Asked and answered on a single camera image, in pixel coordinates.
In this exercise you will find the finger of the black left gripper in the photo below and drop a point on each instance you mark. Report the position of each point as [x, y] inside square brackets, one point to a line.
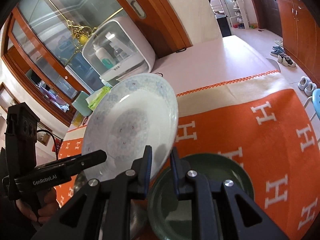
[75, 164]

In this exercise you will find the wooden wardrobe cabinets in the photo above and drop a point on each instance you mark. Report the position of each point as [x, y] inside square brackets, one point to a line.
[300, 34]

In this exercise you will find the white sterilizer cabinet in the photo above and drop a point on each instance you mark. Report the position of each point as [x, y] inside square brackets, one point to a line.
[118, 49]

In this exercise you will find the mint green canister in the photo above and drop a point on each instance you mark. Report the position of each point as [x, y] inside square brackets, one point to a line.
[80, 104]

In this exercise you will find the yellow glass jar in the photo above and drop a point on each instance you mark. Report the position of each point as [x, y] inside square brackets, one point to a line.
[77, 119]

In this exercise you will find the orange H pattern blanket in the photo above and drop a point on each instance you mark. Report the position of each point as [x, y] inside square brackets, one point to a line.
[260, 123]

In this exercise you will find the wooden glass door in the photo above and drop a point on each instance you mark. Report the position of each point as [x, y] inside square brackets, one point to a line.
[42, 41]

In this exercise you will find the person's left hand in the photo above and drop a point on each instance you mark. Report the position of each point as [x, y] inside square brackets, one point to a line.
[45, 213]

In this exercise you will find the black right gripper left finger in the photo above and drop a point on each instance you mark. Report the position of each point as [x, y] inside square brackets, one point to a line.
[102, 208]

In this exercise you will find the green plate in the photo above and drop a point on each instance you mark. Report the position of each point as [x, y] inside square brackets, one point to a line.
[171, 218]

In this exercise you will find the green tissue pack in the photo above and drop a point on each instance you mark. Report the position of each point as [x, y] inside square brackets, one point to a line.
[94, 99]

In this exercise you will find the large white plate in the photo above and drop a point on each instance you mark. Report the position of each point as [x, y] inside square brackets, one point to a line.
[138, 219]

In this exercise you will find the white blue floral plate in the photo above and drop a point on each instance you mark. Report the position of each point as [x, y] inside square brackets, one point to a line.
[139, 111]

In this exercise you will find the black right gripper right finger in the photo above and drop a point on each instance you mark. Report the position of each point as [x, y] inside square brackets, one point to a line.
[220, 210]

